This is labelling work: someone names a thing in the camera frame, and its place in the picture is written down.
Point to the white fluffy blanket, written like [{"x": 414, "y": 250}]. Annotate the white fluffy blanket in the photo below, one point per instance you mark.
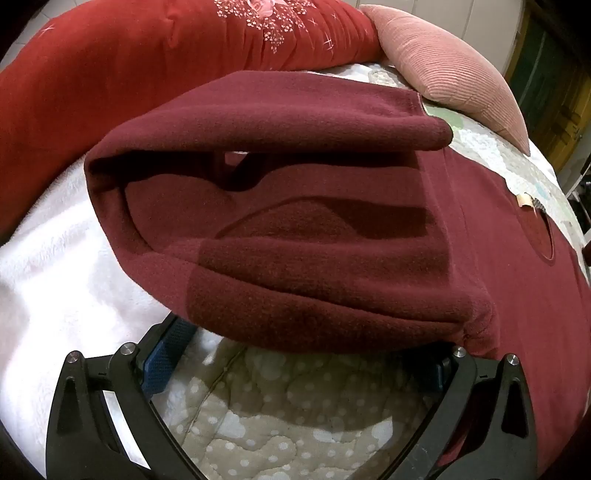
[{"x": 55, "y": 286}]

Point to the maroon fleece sweatshirt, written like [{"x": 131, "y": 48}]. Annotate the maroon fleece sweatshirt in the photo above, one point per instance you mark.
[{"x": 323, "y": 258}]

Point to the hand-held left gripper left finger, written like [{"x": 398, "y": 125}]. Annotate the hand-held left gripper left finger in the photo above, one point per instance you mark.
[{"x": 161, "y": 361}]

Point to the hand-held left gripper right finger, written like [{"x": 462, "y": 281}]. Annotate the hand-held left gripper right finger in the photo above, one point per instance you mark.
[{"x": 442, "y": 376}]

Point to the beige dotted quilted bedspread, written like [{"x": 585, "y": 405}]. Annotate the beige dotted quilted bedspread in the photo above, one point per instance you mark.
[{"x": 300, "y": 415}]

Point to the red floral quilt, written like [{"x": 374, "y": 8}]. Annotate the red floral quilt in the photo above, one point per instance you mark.
[{"x": 115, "y": 60}]

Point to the green door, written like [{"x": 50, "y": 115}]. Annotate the green door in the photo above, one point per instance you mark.
[{"x": 554, "y": 83}]

